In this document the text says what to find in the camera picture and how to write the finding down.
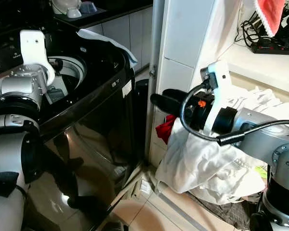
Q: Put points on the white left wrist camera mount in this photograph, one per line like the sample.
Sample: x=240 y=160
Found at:
x=34 y=48

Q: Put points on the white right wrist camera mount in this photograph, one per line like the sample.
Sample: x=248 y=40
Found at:
x=219 y=79

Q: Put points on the black top-load washing machine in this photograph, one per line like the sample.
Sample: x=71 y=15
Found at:
x=86 y=130

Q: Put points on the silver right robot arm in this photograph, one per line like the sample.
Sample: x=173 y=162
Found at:
x=272 y=144

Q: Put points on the yellow-green small item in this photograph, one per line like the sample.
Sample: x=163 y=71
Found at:
x=260 y=172

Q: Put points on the red garment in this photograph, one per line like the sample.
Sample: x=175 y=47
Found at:
x=164 y=130

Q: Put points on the white ceramic cup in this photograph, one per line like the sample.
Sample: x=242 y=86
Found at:
x=67 y=7

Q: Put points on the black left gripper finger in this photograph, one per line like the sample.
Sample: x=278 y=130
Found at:
x=56 y=66

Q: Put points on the white laundry pile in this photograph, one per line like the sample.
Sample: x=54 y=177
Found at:
x=207 y=163

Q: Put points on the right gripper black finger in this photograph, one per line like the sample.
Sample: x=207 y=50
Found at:
x=176 y=94
x=166 y=104

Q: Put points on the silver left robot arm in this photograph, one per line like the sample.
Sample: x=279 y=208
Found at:
x=17 y=89

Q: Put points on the small blue-grey container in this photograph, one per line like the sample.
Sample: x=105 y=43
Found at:
x=88 y=7

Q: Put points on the white cloth on washer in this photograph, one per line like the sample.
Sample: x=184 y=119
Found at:
x=108 y=43

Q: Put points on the dark kitchen countertop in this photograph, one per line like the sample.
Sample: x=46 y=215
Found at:
x=115 y=12

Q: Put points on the black power strip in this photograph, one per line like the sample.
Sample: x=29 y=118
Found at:
x=274 y=47

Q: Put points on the grey vertical pipe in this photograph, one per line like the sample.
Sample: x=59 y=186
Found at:
x=154 y=72

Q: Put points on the orange-red hanging towel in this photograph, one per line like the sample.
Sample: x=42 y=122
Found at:
x=270 y=14

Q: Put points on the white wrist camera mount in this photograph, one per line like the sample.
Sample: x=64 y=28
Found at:
x=219 y=79
x=34 y=48

